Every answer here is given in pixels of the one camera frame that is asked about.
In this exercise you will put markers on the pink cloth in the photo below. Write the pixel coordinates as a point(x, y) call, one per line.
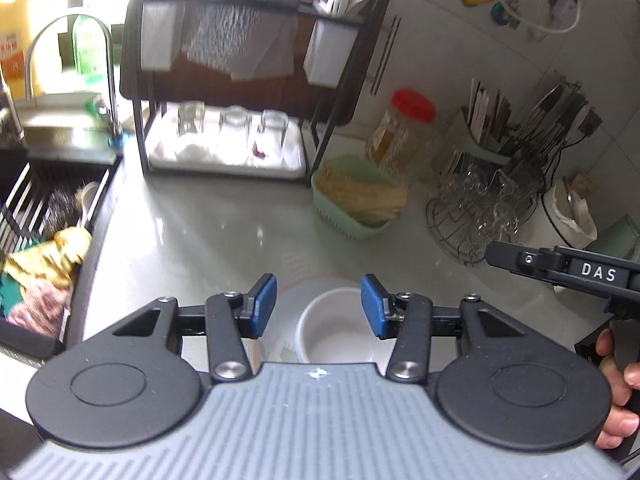
point(40, 307)

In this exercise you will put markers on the teal cloth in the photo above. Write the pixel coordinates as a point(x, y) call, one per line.
point(9, 300)

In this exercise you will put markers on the small chrome faucet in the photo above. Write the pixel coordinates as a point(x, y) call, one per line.
point(107, 70)

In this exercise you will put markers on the black sink drain rack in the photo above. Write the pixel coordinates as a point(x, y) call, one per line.
point(30, 195)

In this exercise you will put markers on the clear drinking glass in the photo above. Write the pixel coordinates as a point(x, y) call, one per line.
point(191, 119)
point(235, 127)
point(273, 131)

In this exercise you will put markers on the black kitchen sink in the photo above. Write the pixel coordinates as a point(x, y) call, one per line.
point(107, 185)

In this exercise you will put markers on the chopstick holder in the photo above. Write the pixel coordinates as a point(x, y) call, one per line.
point(480, 152)

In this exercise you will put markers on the dark brown cutting board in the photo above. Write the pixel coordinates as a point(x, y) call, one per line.
point(360, 60)

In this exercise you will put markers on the plain white bowl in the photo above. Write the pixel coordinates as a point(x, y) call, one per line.
point(335, 340)

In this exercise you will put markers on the glass jar red lid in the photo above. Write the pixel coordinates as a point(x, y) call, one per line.
point(400, 135)

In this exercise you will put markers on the clear bubble wrap bag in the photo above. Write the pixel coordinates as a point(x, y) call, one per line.
point(240, 25)

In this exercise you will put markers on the green plastic basket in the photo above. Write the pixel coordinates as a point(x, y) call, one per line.
point(345, 227)

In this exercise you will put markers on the white drip tray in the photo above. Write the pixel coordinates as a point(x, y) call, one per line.
point(200, 157)

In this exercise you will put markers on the white electric pot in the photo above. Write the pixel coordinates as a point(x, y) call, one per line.
point(550, 220)

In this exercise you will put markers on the green dish soap bottle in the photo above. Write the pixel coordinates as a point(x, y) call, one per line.
point(90, 45)

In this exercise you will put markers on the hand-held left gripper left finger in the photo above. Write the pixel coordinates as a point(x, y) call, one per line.
point(265, 305)

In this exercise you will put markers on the clear glass mug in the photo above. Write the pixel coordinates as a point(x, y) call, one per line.
point(522, 182)

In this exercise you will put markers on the black dish rack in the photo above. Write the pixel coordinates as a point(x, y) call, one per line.
point(325, 125)

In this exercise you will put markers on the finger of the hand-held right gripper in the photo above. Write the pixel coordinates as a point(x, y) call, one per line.
point(520, 260)

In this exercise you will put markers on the set of glass cups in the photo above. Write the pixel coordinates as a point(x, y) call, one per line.
point(480, 195)

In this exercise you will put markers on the bunch of white spoons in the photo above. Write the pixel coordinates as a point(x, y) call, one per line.
point(345, 2)

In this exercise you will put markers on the yellow cloth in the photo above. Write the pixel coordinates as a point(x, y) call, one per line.
point(45, 260)

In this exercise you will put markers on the pale green electric kettle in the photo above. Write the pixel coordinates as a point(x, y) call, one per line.
point(620, 237)

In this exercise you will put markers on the tan dried noodles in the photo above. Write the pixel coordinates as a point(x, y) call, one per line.
point(360, 192)

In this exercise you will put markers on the yellow detergent jug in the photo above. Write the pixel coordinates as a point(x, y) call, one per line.
point(17, 35)

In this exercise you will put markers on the steel wool scrubber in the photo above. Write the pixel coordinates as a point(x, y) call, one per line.
point(62, 207)

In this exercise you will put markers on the person's right hand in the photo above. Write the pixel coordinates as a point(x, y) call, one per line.
point(611, 385)

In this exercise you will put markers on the green scouring pad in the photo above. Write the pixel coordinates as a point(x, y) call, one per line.
point(96, 106)

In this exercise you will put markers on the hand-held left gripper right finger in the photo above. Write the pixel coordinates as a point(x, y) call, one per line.
point(372, 305)

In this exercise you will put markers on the white utensil holder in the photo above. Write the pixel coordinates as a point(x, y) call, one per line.
point(330, 52)
point(160, 35)

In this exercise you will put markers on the hanging kitchen utensils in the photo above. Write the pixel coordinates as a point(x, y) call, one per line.
point(555, 120)

